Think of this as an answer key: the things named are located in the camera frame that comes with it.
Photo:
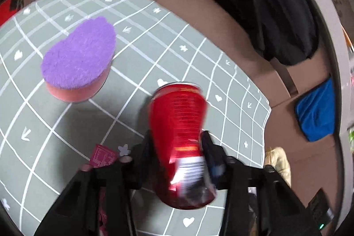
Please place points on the crushed red drink can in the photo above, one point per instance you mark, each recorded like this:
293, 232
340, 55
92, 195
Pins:
177, 125

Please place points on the green checked mat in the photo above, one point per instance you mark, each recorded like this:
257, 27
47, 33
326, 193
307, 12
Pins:
166, 45

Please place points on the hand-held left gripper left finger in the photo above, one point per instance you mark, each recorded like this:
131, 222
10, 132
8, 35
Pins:
138, 161

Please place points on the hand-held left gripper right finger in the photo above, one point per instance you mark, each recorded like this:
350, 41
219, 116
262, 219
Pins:
214, 164

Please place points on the small red packet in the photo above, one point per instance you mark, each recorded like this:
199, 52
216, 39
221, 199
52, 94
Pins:
102, 155

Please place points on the pale yellow crumpled bag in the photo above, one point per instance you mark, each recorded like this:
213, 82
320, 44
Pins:
278, 161

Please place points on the black cloth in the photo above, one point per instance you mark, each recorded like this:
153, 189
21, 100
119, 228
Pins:
262, 3

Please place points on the purple and pink sponge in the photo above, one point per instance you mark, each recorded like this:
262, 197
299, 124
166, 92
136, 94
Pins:
80, 56

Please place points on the blue cloth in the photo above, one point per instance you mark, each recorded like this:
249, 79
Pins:
315, 111

